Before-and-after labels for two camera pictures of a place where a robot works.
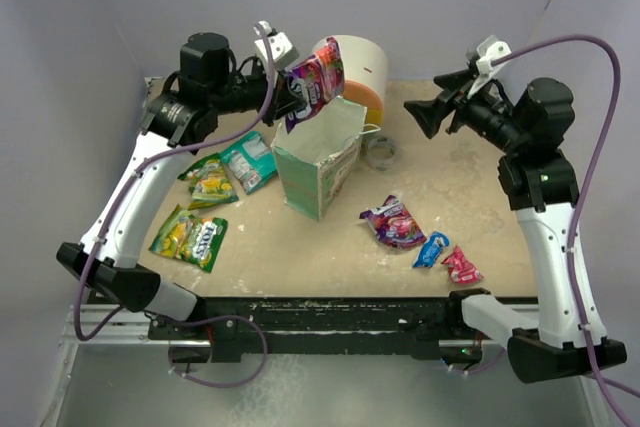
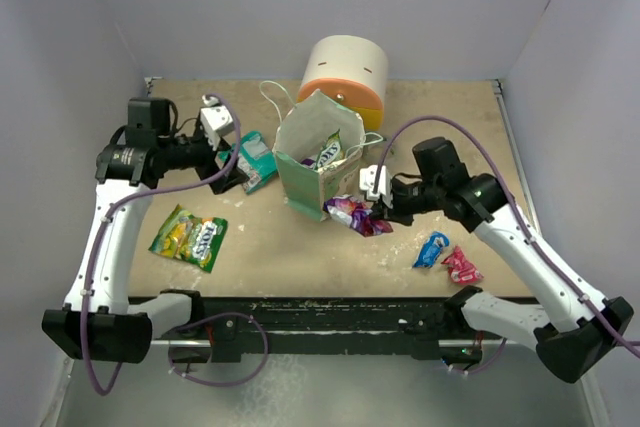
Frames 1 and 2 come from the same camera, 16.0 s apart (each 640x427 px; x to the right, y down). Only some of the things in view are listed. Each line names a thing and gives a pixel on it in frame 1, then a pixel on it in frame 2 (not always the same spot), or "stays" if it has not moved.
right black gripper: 430,113 -> 395,214
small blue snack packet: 431,251 stays
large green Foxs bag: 191,239 stays
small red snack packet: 460,269 stays
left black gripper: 282,99 -> 209,167
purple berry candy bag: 393,224 -> 356,214
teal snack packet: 252,160 stays
